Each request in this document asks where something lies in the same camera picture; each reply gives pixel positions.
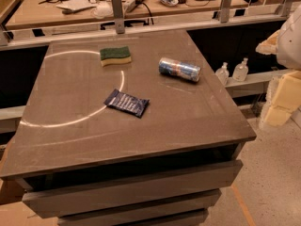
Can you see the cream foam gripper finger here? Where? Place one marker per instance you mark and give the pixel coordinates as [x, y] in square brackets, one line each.
[283, 98]

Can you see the blue silver redbull can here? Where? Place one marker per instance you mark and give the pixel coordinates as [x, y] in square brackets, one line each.
[180, 69]

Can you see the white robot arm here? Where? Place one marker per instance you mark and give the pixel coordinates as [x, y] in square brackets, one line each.
[285, 44]

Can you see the right clear sanitizer bottle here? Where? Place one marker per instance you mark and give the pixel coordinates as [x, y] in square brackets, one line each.
[240, 71]

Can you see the clear sanitizer bottle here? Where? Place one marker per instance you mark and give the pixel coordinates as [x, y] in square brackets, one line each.
[222, 73]
[240, 71]

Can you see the left clear sanitizer bottle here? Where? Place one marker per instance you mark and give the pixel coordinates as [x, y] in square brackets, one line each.
[222, 73]

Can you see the dark blue snack packet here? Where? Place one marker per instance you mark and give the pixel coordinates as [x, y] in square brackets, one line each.
[126, 103]

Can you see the green yellow sponge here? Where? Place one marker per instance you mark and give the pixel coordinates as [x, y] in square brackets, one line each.
[120, 55]

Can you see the white power strip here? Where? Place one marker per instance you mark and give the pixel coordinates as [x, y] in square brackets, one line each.
[135, 0]

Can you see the grey drawer cabinet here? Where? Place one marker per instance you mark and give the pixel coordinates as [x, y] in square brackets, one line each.
[170, 190]

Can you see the white paper sheet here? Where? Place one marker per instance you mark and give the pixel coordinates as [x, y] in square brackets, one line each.
[75, 5]

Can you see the wooden workbench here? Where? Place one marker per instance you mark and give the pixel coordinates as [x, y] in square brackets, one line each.
[33, 14]

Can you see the grey metal bracket post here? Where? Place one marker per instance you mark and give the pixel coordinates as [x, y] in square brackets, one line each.
[118, 16]

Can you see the aluminium frame rail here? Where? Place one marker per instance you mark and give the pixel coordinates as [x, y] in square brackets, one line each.
[44, 35]

